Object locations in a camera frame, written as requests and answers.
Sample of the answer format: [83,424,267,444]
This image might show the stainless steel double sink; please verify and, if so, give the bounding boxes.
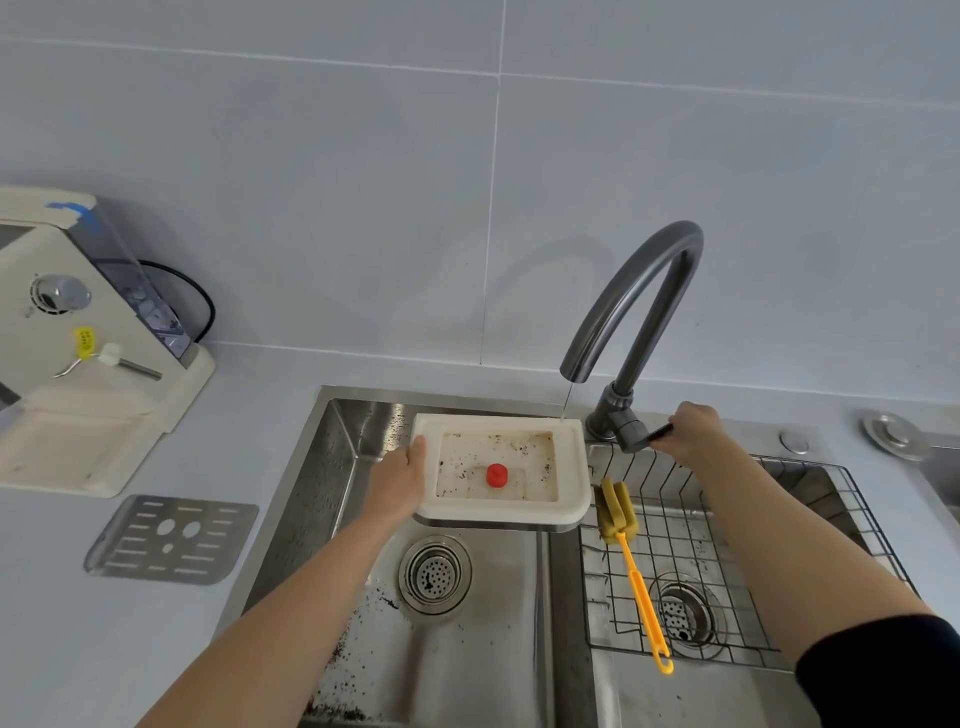
[213,385,931,728]

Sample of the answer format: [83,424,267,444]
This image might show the white drip tray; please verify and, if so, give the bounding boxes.
[410,413,594,528]

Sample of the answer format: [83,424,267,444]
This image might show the wire sink rack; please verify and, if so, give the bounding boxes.
[579,444,918,672]

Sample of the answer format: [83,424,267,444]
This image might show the yellow sponge bottle brush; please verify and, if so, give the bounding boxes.
[596,478,675,676]

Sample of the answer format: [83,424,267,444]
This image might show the person's right forearm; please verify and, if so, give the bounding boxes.
[693,433,937,667]

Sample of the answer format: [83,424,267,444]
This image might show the black power cable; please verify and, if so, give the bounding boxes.
[137,259,217,345]

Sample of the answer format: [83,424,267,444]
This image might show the cream coffee machine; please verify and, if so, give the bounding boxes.
[0,185,217,499]

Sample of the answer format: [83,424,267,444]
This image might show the round sink drain strainer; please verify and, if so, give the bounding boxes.
[398,534,474,618]
[649,573,723,657]

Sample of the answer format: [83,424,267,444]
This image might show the round metal countertop cap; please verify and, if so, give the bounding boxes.
[862,411,933,463]

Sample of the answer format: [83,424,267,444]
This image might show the dark grey curved faucet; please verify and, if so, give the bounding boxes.
[559,220,705,454]

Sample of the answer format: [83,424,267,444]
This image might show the black sleeve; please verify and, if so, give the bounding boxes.
[795,614,960,728]

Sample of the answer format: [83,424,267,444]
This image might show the person's left forearm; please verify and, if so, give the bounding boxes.
[135,504,415,728]

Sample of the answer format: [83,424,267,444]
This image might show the person's right hand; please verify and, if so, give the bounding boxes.
[648,402,728,468]

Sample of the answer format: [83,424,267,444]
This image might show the person's left hand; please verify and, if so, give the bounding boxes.
[361,435,427,528]

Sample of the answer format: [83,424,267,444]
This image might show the perforated metal drip grate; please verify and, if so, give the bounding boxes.
[83,494,261,587]

